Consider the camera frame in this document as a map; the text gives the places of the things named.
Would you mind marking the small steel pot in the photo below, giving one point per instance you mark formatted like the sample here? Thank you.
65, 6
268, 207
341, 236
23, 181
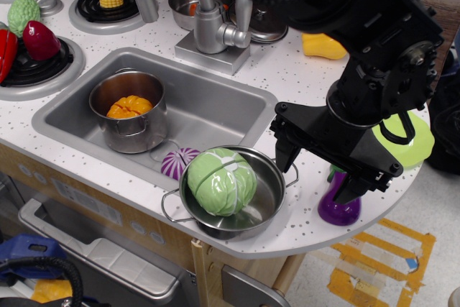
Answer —
180, 9

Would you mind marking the green toy cabbage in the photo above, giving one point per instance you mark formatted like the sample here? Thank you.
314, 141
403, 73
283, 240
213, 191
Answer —
222, 181

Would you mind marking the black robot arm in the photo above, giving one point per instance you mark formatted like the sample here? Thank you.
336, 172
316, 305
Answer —
392, 47

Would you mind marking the yellow toy bell pepper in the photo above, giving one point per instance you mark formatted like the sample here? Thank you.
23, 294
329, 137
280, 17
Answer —
321, 45

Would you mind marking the blue clamp tool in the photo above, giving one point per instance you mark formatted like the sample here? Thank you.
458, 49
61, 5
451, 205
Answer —
29, 245

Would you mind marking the lime green plate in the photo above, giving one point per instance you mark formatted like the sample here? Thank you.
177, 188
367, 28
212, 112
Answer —
419, 148

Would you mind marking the orange toy pumpkin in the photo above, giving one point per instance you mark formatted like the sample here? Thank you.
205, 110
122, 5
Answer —
128, 107

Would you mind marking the green bumpy toy vegetable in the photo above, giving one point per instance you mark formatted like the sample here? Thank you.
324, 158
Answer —
20, 13

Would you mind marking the rear right stove burner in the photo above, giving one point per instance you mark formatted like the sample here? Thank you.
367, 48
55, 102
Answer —
89, 17

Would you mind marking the purple toy eggplant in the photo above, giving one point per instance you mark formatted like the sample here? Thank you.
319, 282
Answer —
333, 212

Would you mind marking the grey toy sink basin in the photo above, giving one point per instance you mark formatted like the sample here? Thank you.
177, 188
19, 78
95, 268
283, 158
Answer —
204, 110

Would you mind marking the dark red toy pepper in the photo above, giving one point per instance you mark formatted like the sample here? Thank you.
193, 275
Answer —
40, 42

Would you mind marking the red toy bell pepper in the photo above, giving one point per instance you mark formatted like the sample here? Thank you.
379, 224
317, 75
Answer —
9, 47

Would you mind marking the orange toy in small pot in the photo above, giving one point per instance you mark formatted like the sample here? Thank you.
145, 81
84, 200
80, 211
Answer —
193, 7

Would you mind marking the steel pan with handles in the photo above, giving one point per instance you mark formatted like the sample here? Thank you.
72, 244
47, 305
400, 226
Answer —
254, 218

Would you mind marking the steel pot lid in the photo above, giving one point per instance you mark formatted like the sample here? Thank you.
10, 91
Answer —
265, 26

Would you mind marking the purple striped toy onion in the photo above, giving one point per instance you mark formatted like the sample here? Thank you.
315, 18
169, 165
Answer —
175, 162

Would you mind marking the tall steel pot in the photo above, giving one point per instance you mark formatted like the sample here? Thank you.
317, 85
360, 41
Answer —
137, 134

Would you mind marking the front left stove burner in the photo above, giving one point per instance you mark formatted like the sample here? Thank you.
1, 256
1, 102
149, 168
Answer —
30, 79

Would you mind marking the grey stove knob lower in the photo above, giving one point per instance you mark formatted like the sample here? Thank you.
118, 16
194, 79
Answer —
49, 8

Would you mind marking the yellow cloth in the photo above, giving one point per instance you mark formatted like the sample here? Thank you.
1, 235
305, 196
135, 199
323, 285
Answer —
51, 290

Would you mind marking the silver toy faucet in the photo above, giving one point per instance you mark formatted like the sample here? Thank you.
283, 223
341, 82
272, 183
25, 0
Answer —
214, 43

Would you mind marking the grey toy oven door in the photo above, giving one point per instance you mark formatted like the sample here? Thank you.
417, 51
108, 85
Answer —
114, 269

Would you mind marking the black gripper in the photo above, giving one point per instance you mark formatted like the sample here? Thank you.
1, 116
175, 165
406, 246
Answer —
368, 165

